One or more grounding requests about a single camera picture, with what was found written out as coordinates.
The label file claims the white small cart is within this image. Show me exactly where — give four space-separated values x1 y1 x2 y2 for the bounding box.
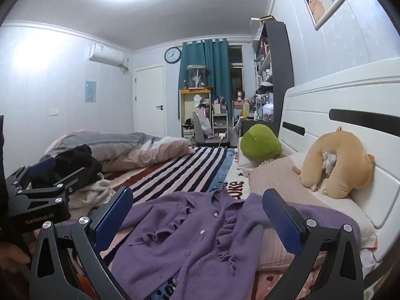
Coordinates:
211 101 230 138

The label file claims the striped blanket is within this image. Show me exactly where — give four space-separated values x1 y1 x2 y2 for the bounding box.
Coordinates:
62 146 230 226

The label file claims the green plush toy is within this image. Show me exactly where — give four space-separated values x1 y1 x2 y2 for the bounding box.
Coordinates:
240 124 283 165

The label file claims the pink and grey duvet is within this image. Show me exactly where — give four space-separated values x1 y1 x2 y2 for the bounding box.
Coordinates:
40 130 196 173

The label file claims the grey chair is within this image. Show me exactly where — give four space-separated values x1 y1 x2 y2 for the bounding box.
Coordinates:
191 111 230 147

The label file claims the white printed bed sheet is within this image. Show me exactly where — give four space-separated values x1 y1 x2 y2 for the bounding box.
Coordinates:
225 148 260 201

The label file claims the pink striped pillow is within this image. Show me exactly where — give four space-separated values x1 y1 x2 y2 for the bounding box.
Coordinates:
248 155 379 272

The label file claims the white bed headboard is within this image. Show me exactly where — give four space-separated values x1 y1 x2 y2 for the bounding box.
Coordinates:
278 59 400 230

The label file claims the person's left hand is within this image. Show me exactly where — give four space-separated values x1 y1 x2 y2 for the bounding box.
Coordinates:
0 243 32 271

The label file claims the purple knit cardigan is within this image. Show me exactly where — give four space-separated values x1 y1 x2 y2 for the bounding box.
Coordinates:
108 183 361 300

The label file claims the window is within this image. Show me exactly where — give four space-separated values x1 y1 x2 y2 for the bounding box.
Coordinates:
229 46 244 122

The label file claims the dark desk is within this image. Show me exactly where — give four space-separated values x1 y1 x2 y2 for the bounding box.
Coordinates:
233 117 279 146

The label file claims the dark tall bookcase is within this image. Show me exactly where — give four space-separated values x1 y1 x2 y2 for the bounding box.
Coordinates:
251 17 295 132

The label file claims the blue wall poster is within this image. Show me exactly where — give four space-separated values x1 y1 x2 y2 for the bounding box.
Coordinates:
85 80 97 103

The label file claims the wooden shelf unit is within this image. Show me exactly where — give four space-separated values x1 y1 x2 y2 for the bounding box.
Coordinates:
179 88 213 138

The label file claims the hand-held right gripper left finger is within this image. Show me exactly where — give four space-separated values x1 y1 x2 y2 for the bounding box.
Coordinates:
29 186 134 300

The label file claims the cream garment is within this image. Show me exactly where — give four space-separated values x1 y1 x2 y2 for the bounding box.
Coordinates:
67 179 115 211

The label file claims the black clothes pile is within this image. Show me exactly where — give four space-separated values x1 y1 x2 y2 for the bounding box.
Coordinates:
29 144 104 191

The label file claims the tan plush neck pillow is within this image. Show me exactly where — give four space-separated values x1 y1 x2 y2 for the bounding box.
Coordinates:
292 126 376 199

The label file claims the glass display case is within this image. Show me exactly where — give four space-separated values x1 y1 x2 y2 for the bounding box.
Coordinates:
187 64 208 89

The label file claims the white air conditioner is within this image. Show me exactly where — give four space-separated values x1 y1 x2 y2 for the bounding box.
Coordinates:
89 44 129 72

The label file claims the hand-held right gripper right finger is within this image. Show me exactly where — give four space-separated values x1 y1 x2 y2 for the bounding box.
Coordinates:
262 189 365 300

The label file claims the round wall clock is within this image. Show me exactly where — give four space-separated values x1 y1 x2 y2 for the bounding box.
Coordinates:
164 46 182 64

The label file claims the teal curtain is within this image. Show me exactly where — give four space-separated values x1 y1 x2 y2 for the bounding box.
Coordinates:
178 38 233 141

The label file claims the white door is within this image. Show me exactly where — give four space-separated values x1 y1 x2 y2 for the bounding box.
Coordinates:
135 65 166 138

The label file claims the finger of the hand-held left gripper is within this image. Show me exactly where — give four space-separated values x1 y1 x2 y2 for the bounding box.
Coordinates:
17 167 88 207
4 156 57 192

